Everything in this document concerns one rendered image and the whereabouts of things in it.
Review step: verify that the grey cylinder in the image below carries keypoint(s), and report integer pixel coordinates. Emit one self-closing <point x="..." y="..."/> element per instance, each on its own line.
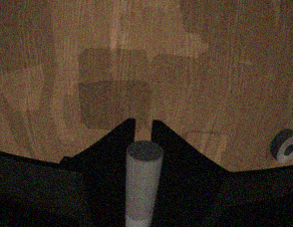
<point x="143" y="169"/>

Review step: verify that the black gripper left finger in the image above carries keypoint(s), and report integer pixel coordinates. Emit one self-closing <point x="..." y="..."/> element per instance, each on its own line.
<point x="90" y="187"/>

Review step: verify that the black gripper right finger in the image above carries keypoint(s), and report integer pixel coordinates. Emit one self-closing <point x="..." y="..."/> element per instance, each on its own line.
<point x="193" y="190"/>

